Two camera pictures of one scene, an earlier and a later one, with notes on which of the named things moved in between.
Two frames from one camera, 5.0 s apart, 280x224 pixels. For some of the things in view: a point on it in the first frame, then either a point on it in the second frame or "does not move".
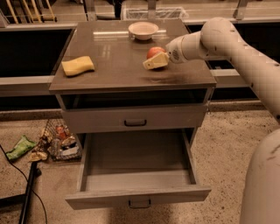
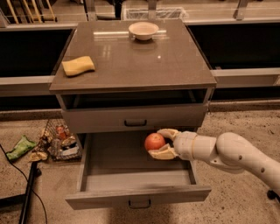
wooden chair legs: [37, 17] does not move
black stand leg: [25, 198] does not move
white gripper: [174, 52] to [185, 144]
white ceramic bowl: [143, 30] does not move
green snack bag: [24, 146] does not move
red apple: [152, 51] to [154, 141]
